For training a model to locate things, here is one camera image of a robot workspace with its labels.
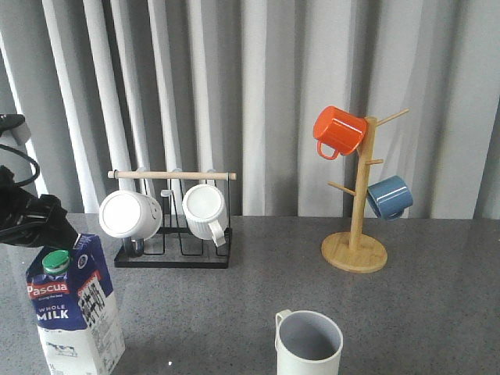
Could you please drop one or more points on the white ribbed mug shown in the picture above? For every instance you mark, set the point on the white ribbed mug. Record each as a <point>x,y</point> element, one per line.
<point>206,213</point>

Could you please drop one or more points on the black wire mug rack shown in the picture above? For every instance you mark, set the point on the black wire mug rack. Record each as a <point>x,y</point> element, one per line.
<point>174,245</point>

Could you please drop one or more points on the white grey HOME mug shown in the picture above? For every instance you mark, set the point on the white grey HOME mug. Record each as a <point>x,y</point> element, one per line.
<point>307,342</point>

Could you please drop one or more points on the grey white curtain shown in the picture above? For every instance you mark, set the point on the grey white curtain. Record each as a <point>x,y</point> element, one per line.
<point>237,85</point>

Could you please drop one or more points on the white smiley mug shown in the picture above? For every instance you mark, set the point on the white smiley mug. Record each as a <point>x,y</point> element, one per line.
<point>128,214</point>

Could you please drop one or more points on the blue mug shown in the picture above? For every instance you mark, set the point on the blue mug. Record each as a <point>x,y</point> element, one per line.
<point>389,198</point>

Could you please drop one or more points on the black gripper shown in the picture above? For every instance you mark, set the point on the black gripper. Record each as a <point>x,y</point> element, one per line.
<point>17,229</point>

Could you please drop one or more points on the orange mug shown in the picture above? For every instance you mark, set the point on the orange mug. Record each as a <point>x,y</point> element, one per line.
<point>338,132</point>

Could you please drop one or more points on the blue white milk carton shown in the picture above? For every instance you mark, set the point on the blue white milk carton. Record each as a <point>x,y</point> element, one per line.
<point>75,308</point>

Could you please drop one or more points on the wooden mug tree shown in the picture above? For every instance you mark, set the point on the wooden mug tree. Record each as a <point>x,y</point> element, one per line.
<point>353,251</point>

